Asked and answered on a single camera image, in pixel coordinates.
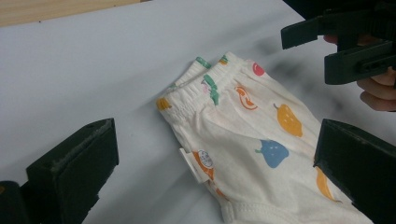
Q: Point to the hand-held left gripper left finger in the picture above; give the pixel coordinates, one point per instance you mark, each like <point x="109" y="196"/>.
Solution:
<point x="71" y="168"/>

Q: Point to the light wooden board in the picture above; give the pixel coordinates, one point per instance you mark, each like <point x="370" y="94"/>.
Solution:
<point x="46" y="11"/>

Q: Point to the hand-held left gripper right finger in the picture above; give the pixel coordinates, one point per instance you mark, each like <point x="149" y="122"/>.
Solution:
<point x="361" y="168"/>

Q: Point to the white fruit print baby pants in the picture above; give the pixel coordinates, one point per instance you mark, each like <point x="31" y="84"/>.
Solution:
<point x="249" y="149"/>

